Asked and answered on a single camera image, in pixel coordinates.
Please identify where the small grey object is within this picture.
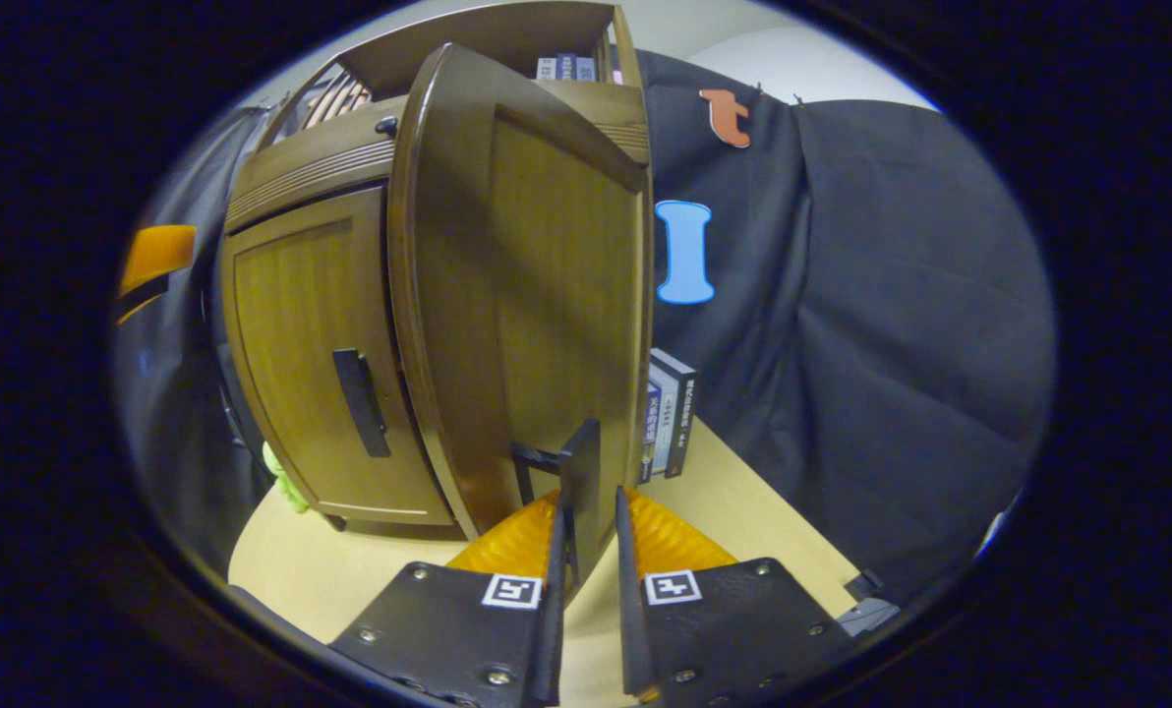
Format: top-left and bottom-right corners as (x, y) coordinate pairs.
(839, 596), (902, 637)

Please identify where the white and blue standing book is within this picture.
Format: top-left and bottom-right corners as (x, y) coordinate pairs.
(640, 369), (681, 486)

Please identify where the wooden double-door shoe cabinet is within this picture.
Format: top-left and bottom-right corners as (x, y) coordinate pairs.
(217, 0), (656, 542)

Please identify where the wooden shoe cabinet door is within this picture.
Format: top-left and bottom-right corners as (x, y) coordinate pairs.
(220, 185), (454, 527)
(387, 42), (656, 591)

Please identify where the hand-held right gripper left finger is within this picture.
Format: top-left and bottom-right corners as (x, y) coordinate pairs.
(328, 492), (569, 708)

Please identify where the black backdrop cloth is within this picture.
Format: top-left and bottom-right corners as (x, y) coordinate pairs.
(114, 49), (1057, 611)

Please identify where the wooden drawer with black knob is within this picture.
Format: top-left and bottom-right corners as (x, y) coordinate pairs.
(224, 81), (651, 237)

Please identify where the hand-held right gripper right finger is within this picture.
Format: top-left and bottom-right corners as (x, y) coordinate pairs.
(614, 487), (854, 708)

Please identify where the light green fuzzy object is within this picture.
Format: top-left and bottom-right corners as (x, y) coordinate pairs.
(262, 441), (310, 514)

